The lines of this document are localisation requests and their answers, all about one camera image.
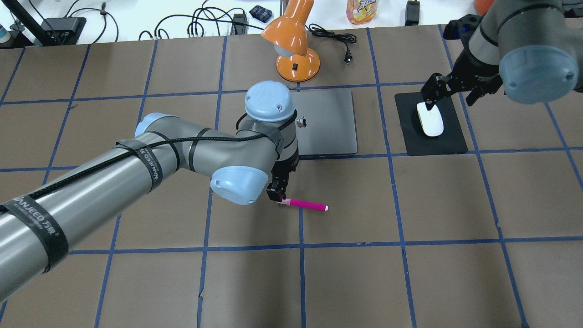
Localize black braided cable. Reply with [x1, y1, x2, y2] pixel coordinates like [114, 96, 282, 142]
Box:
[27, 108, 299, 201]

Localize orange bowl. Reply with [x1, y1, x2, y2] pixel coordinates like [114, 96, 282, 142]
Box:
[473, 0, 494, 16]

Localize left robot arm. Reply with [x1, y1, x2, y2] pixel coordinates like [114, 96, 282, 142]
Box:
[0, 81, 298, 301]

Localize yellow snack bag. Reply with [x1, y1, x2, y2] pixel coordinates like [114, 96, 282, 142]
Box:
[346, 0, 378, 25]

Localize black power adapter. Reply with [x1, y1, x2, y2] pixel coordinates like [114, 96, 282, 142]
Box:
[404, 0, 420, 26]

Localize white computer mouse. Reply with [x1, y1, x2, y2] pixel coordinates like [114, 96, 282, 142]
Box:
[416, 102, 444, 137]

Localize pink highlighter pen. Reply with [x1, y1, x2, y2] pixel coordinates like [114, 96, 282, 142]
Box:
[278, 199, 329, 212]

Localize black lamp power cord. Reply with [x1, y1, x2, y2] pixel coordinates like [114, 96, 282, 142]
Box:
[307, 23, 358, 64]

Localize dark checkered pouch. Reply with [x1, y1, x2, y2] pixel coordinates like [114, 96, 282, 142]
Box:
[249, 5, 273, 24]

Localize silver laptop notebook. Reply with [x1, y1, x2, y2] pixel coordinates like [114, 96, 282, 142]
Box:
[291, 89, 358, 156]

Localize orange desk lamp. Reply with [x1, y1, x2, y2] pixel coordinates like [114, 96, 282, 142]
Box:
[261, 0, 321, 82]

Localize black mousepad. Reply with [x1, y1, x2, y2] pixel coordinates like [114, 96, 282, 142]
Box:
[395, 92, 468, 156]

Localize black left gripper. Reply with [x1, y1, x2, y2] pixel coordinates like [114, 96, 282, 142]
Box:
[266, 145, 299, 203]

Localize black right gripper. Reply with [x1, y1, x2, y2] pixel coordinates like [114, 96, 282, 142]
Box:
[420, 14, 502, 110]

